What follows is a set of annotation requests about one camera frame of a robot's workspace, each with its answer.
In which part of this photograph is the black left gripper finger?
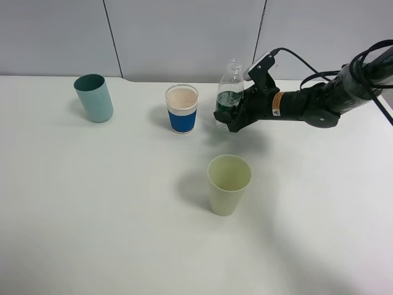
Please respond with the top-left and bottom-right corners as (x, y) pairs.
(227, 118), (249, 133)

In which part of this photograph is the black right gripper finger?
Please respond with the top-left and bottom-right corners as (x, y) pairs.
(214, 106), (241, 123)

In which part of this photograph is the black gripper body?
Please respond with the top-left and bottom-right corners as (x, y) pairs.
(240, 85), (279, 129)

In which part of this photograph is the clear water bottle green label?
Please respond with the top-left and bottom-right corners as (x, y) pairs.
(216, 58), (244, 112)

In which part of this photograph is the paper cup with blue sleeve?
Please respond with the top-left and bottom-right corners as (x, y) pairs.
(165, 84), (199, 134)

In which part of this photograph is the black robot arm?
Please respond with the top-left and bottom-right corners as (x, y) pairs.
(214, 39), (392, 133)

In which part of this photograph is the pale green plastic cup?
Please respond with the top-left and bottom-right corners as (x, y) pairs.
(208, 154), (252, 216)

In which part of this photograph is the teal plastic cup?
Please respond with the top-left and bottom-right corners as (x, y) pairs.
(74, 74), (114, 123)

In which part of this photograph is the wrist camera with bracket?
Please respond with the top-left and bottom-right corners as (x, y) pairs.
(243, 52), (276, 90)

